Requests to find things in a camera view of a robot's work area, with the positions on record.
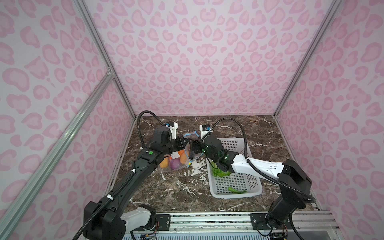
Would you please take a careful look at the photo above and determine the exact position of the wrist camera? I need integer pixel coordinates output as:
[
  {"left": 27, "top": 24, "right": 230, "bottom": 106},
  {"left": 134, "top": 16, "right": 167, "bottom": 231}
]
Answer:
[
  {"left": 165, "top": 122, "right": 178, "bottom": 140},
  {"left": 199, "top": 124, "right": 212, "bottom": 138}
]

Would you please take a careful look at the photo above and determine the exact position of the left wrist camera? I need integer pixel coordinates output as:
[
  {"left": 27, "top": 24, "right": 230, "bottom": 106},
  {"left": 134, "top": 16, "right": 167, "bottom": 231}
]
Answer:
[{"left": 165, "top": 122, "right": 178, "bottom": 140}]

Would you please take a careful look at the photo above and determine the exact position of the yellow toy potato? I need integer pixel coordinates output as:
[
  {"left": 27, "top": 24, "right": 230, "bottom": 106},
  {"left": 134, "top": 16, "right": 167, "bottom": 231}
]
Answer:
[{"left": 159, "top": 158, "right": 169, "bottom": 169}]

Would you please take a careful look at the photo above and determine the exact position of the green toy pepper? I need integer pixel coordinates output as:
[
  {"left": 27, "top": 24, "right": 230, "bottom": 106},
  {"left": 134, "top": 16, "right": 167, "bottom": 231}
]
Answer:
[{"left": 228, "top": 187, "right": 247, "bottom": 194}]

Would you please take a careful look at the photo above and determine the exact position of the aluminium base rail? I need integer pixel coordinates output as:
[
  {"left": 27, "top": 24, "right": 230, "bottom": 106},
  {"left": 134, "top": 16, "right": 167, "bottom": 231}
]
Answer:
[{"left": 80, "top": 211, "right": 344, "bottom": 240}]

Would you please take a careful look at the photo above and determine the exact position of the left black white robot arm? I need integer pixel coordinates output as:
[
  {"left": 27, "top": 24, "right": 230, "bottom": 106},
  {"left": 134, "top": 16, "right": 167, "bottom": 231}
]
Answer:
[{"left": 73, "top": 122, "right": 186, "bottom": 240}]

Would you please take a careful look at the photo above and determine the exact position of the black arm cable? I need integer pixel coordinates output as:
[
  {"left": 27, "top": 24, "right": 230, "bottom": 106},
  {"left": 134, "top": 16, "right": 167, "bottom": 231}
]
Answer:
[
  {"left": 136, "top": 110, "right": 164, "bottom": 148},
  {"left": 200, "top": 117, "right": 316, "bottom": 202}
]

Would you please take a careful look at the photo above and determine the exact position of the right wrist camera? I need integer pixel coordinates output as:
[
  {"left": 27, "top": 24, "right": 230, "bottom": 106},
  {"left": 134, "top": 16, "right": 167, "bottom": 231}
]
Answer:
[{"left": 199, "top": 124, "right": 212, "bottom": 138}]

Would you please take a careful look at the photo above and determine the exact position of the white plastic basket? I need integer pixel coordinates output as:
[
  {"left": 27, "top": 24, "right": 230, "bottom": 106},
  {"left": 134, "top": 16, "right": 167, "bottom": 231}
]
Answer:
[{"left": 205, "top": 137, "right": 264, "bottom": 199}]

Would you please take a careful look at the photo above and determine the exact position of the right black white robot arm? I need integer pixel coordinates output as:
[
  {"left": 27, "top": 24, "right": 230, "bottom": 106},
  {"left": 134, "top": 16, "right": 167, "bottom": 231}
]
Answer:
[{"left": 191, "top": 135, "right": 316, "bottom": 229}]

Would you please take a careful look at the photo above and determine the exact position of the aluminium frame strut left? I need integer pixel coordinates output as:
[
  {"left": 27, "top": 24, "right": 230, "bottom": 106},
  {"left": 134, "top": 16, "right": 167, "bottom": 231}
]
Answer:
[{"left": 1, "top": 73, "right": 115, "bottom": 240}]

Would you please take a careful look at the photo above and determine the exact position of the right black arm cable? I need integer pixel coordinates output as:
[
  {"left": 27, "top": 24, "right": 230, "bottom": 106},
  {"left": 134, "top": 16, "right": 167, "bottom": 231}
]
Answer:
[{"left": 200, "top": 117, "right": 316, "bottom": 202}]

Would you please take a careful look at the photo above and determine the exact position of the green white toy cabbage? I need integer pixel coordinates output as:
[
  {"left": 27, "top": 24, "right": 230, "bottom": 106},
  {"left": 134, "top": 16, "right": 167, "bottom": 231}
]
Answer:
[{"left": 210, "top": 162, "right": 231, "bottom": 177}]

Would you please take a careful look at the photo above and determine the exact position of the clear zip top bag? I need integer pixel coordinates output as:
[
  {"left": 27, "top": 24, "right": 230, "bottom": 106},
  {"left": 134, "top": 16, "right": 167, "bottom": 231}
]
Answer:
[{"left": 159, "top": 131, "right": 203, "bottom": 173}]

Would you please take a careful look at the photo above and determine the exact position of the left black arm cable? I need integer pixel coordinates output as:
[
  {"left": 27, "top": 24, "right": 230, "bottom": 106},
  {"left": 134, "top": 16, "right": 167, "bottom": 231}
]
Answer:
[{"left": 136, "top": 110, "right": 164, "bottom": 148}]

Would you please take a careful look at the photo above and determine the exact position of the purple toy onion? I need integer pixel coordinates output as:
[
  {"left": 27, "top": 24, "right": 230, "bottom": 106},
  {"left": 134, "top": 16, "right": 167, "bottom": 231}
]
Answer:
[{"left": 169, "top": 158, "right": 183, "bottom": 170}]

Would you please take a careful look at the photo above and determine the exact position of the orange toy tomato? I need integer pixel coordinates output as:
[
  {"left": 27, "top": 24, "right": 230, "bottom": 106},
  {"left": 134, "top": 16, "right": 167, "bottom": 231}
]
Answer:
[{"left": 180, "top": 153, "right": 190, "bottom": 165}]

